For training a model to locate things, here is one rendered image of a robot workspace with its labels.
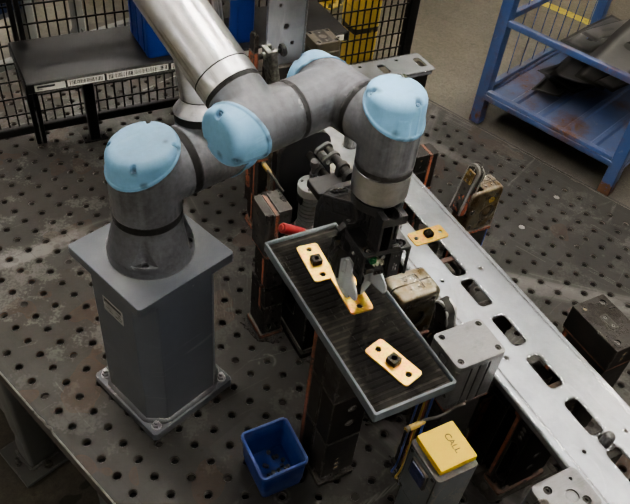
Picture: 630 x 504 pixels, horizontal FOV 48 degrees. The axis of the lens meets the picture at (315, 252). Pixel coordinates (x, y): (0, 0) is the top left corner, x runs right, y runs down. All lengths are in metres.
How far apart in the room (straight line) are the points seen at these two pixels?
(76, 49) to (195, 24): 1.16
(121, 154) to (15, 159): 1.10
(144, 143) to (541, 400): 0.78
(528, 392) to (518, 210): 0.93
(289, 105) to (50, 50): 1.24
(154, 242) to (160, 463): 0.49
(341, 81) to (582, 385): 0.73
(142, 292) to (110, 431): 0.41
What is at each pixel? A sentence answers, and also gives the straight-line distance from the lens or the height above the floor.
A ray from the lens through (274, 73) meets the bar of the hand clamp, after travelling 1.64.
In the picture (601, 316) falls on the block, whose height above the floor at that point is 1.03.
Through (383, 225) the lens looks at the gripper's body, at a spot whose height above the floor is 1.40.
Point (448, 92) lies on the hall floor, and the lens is 4.00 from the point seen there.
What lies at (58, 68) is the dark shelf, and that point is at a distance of 1.93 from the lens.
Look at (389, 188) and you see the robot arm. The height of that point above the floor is 1.45.
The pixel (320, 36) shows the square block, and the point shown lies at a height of 1.06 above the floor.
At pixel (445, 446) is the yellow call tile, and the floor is 1.16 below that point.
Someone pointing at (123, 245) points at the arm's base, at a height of 1.16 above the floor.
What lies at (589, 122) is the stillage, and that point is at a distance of 3.74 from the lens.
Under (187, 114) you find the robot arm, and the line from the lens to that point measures 1.16.
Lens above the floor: 1.99
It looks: 44 degrees down
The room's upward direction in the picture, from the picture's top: 7 degrees clockwise
